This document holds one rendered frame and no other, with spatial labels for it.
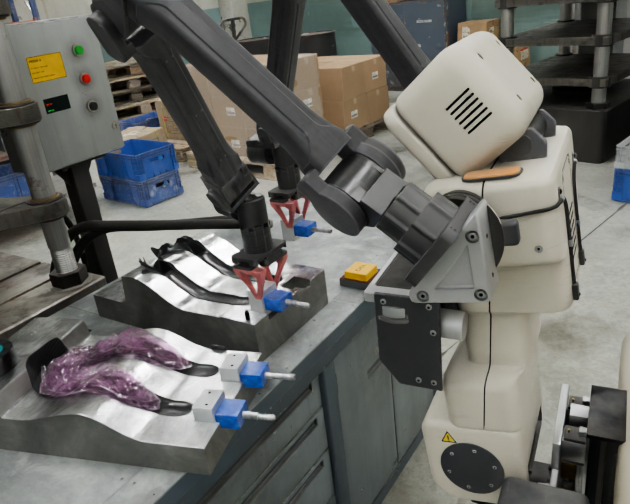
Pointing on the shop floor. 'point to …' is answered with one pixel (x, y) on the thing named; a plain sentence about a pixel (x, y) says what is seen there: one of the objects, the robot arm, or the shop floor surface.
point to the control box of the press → (66, 113)
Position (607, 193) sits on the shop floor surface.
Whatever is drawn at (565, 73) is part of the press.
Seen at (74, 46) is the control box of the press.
